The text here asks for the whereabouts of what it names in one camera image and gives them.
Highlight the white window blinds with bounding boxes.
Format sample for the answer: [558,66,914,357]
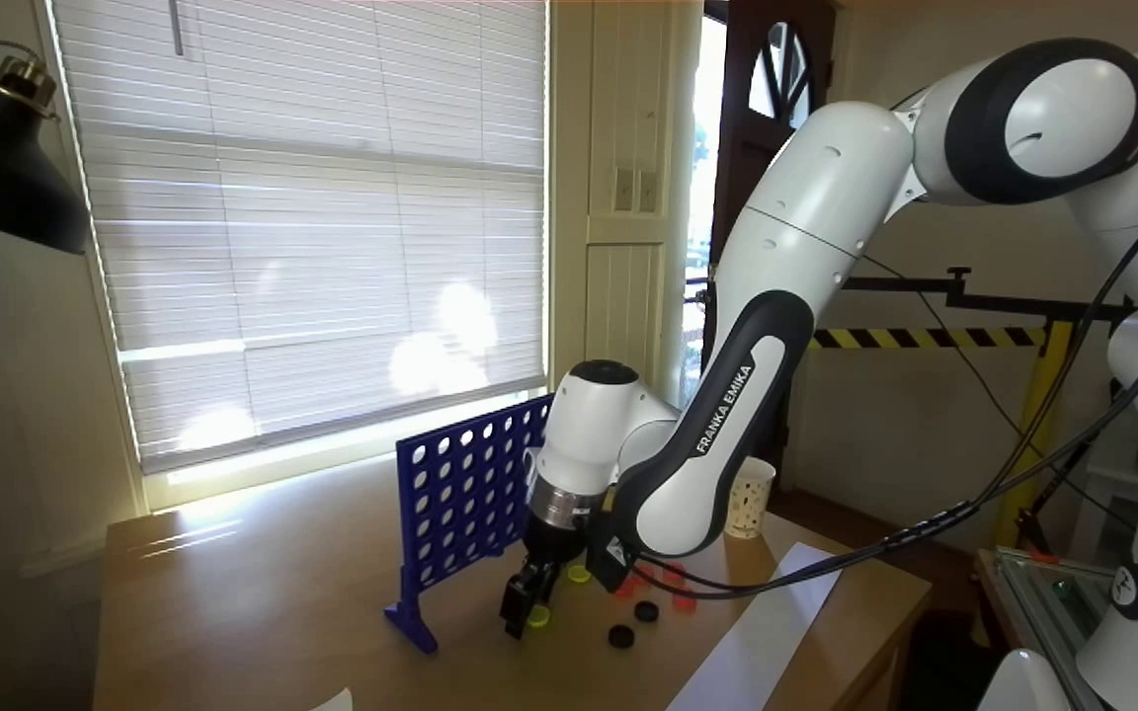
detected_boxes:
[46,0,551,465]

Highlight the dark wooden door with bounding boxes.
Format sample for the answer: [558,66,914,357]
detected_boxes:
[702,0,842,397]

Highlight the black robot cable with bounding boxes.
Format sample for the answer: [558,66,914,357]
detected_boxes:
[620,183,1138,603]

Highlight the black floor lamp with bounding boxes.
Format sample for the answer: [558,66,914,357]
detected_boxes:
[0,35,93,257]

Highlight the long white paper strip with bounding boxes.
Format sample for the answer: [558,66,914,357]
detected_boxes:
[662,540,850,711]

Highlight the wall switch panel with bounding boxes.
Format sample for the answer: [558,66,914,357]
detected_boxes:
[609,162,662,217]

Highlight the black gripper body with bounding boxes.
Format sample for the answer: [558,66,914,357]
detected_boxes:
[521,517,595,584]

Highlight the white paper cup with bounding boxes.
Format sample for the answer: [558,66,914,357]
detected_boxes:
[721,454,783,545]

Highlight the metal frame rack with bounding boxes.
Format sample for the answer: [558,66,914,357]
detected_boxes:
[970,540,1118,662]

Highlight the yellow black striped barrier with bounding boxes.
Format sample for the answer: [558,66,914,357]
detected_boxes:
[811,318,1084,553]

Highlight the black camera stand bar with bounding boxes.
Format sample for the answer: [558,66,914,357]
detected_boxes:
[842,266,1138,328]

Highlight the blue perforated game grid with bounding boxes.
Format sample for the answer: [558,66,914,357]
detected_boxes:
[383,390,559,661]

